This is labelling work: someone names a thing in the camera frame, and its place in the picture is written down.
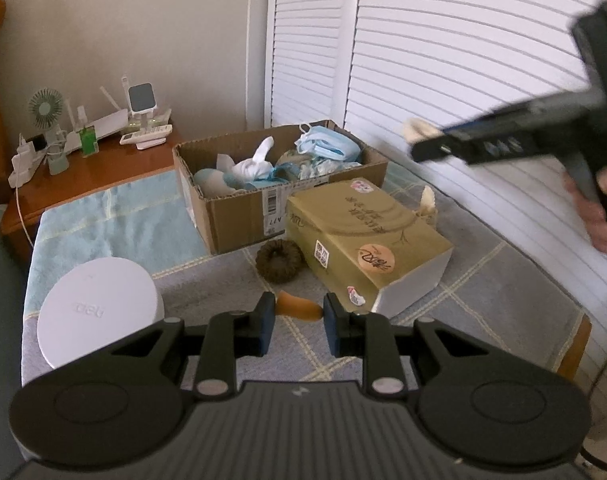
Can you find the cream fabric scrunchie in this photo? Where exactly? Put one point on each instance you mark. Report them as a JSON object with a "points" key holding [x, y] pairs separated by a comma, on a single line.
{"points": [[415, 130]]}

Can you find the white power strip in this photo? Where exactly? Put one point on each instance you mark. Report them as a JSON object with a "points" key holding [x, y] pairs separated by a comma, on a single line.
{"points": [[28, 157]]}

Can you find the white round lid container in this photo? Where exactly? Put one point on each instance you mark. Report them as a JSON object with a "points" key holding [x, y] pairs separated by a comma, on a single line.
{"points": [[95, 304]]}

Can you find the wooden nightstand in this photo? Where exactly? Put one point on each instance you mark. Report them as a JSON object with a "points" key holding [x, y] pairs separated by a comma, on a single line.
{"points": [[113, 165]]}

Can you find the blue surgical face mask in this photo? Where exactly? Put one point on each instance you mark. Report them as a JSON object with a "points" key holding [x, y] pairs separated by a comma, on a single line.
{"points": [[320, 141]]}

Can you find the white louvered closet door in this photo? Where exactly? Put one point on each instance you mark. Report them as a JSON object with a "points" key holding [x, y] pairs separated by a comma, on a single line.
{"points": [[372, 64]]}

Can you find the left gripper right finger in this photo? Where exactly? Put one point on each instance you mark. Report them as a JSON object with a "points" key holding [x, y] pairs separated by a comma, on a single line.
{"points": [[370, 338]]}

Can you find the blue white sock ball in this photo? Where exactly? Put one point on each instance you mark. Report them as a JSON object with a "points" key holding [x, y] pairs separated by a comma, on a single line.
{"points": [[214, 183]]}

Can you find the tan tissue pack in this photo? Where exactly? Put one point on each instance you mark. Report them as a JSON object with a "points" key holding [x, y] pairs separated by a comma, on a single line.
{"points": [[375, 254]]}

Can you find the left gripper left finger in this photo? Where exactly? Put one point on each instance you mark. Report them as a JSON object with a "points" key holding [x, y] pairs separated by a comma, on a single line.
{"points": [[231, 336]]}

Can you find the orange brown soft item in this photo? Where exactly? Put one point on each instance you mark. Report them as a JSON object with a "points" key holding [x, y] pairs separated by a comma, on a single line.
{"points": [[297, 307]]}

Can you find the white wifi router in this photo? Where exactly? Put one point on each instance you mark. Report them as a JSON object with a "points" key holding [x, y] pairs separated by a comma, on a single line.
{"points": [[120, 122]]}

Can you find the small green desk fan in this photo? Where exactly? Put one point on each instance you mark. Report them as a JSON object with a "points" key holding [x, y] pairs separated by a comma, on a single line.
{"points": [[46, 108]]}

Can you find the blue grey plaid bedsheet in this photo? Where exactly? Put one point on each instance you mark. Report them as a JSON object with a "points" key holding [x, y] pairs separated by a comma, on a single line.
{"points": [[489, 290]]}

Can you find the white socks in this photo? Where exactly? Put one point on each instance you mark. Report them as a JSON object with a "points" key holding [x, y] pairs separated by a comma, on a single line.
{"points": [[257, 167]]}

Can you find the white remote control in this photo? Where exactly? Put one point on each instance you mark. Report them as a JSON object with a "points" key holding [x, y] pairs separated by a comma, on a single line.
{"points": [[146, 135]]}

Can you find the dark brown scrunchie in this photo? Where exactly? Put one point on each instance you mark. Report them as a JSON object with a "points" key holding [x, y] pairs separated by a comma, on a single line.
{"points": [[279, 261]]}

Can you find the small green bottle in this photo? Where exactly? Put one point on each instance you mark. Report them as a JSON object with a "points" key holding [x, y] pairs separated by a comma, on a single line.
{"points": [[88, 141]]}

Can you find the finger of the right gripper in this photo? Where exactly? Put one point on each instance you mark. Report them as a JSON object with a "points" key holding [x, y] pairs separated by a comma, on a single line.
{"points": [[485, 139]]}

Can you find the blue white patterned cloth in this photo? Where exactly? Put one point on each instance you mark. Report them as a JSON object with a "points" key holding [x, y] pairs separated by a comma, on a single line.
{"points": [[292, 166]]}

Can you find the open cardboard box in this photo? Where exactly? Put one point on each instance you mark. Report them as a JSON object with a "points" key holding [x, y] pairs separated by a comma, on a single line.
{"points": [[248, 217]]}

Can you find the cream knotted cloth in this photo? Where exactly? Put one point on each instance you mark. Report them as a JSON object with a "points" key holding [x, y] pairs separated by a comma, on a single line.
{"points": [[427, 208]]}

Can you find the person right hand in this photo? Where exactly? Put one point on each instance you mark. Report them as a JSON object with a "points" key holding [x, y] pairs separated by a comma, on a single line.
{"points": [[592, 214]]}

